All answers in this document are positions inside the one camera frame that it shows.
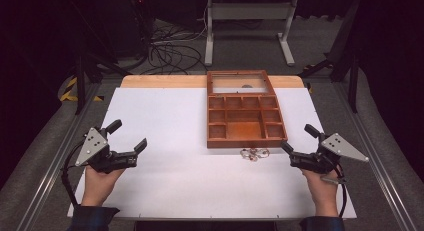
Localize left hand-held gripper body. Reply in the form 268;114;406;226
75;126;139;174

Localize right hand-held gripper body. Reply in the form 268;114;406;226
289;132;370;175

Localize person's left hand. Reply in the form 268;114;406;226
81;165;126;206

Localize person's right hand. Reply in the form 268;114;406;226
301;169;339;217

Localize white table mat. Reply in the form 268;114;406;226
67;87;357;221

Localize wooden compartment box glass lid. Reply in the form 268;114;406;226
206;69;289;149

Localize yellow black hazard tape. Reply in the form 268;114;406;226
59;76;105;103

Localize black tripod stand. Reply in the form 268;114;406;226
69;0;132;116

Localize black metal stand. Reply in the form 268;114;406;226
297;0;362;114

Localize white metal stand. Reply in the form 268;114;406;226
203;0;299;67

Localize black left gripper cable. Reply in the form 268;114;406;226
60;141;85;207

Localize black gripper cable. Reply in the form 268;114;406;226
332;162;348;219
60;141;85;207

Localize aluminium rail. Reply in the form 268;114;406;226
332;80;419;231
15;81;102;231

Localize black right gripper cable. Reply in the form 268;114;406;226
332;162;348;219

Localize black floor cables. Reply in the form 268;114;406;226
146;22;208;75

